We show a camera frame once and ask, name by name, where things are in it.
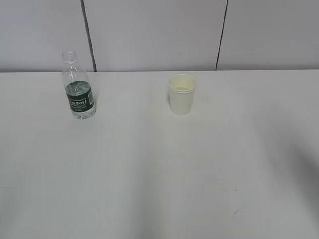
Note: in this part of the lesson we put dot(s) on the clear water bottle green label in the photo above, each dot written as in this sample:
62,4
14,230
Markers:
77,87

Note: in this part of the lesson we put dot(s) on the white paper cup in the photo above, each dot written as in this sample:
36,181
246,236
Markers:
180,100
182,83

